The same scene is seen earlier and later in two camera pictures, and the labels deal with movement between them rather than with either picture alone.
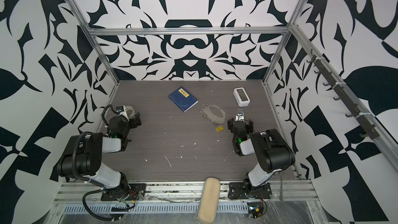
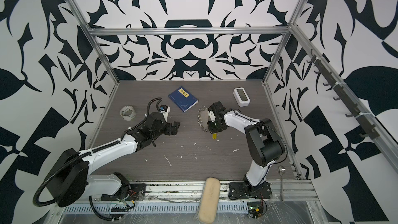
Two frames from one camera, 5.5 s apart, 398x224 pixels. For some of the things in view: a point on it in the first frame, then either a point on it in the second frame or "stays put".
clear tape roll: x=130 y=111 stays put
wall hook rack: x=370 y=130 stays put
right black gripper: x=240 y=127 → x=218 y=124
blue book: x=183 y=98 stays put
